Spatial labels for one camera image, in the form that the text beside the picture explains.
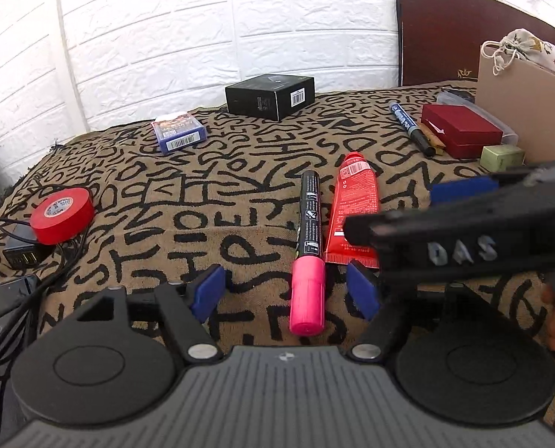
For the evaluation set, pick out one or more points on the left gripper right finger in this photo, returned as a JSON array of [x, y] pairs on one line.
[[378, 309]]

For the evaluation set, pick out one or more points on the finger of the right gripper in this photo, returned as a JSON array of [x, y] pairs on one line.
[[459, 189]]

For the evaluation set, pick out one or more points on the red tape roll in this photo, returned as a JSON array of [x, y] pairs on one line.
[[63, 215]]

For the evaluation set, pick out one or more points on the black power adapter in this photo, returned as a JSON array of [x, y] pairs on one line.
[[22, 250]]

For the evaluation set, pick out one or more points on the brown cardboard box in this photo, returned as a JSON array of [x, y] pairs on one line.
[[522, 96]]

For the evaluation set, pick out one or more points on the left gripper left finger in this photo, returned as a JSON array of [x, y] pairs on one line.
[[185, 308]]

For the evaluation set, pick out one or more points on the red tube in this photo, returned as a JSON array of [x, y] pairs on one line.
[[356, 192]]

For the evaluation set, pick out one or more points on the patterned tan black cloth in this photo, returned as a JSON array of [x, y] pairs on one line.
[[232, 200]]

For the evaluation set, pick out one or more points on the dark red gift box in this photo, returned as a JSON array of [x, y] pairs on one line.
[[463, 132]]

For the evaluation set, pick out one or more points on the small green box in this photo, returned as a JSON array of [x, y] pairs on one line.
[[501, 157]]

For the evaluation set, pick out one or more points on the blue black marker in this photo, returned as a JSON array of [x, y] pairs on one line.
[[412, 129]]

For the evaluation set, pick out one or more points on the black box with barcode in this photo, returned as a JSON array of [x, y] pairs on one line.
[[270, 96]]

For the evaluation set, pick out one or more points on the clear plastic case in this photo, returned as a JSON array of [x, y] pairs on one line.
[[460, 97]]

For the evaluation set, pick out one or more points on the dark wooden headboard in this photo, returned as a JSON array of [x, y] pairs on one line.
[[440, 40]]

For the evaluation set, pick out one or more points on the small wooden block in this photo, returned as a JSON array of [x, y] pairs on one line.
[[433, 139]]

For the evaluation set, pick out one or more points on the pink cap black marker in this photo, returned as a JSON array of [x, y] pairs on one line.
[[307, 315]]

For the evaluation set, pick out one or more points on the floral drawstring pouch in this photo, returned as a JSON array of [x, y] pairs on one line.
[[519, 45]]

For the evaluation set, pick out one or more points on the blue card box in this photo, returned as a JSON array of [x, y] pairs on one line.
[[176, 131]]

